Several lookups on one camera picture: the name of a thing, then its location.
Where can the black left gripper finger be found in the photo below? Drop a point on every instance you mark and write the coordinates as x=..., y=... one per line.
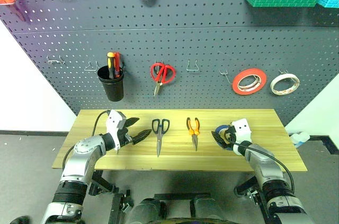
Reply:
x=141, y=136
x=132, y=122

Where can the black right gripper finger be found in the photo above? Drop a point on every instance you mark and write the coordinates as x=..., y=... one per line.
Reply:
x=217, y=137

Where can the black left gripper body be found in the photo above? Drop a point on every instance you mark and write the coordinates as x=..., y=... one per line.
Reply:
x=125, y=136

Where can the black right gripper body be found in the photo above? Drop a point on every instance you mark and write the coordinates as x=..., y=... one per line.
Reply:
x=230, y=135

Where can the blue tape roll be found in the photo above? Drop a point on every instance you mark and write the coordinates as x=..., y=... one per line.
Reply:
x=221, y=127

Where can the orange black needle-nose pliers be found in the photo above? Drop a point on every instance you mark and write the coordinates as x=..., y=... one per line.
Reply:
x=194, y=132

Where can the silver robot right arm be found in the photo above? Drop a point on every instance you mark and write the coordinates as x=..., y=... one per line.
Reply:
x=265, y=165

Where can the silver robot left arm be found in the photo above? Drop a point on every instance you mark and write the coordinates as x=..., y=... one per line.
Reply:
x=84, y=150

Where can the grey pegboard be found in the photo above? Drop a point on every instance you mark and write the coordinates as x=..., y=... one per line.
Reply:
x=185, y=22

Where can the black plastic cup holder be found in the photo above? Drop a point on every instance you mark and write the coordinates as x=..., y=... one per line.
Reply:
x=114, y=91

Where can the metal pegboard hook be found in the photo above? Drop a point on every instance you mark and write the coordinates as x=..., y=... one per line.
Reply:
x=55, y=62
x=90, y=70
x=192, y=70
x=158, y=65
x=224, y=73
x=283, y=71

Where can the black metal table leg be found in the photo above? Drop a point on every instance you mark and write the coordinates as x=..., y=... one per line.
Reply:
x=116, y=202
x=260, y=200

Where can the red tape roll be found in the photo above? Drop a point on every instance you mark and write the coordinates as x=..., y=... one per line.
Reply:
x=249, y=70

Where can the black table crossbar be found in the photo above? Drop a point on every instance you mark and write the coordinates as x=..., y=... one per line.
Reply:
x=182, y=196

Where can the white blue plastic item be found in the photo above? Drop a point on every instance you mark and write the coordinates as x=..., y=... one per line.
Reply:
x=299, y=139

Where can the dark grey rounded shape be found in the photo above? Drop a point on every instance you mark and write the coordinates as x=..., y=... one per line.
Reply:
x=145, y=210
x=206, y=210

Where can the white tape roll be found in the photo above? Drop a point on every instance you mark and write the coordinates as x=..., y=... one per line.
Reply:
x=284, y=75

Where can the black fuzzy rounded shape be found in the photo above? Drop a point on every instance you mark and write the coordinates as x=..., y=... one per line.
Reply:
x=21, y=220

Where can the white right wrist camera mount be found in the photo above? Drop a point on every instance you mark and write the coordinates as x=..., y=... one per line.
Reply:
x=242, y=128

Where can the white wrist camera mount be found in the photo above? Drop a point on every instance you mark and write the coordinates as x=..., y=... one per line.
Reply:
x=114, y=120
x=242, y=128

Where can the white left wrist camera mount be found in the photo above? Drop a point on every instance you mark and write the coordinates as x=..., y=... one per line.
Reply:
x=114, y=120

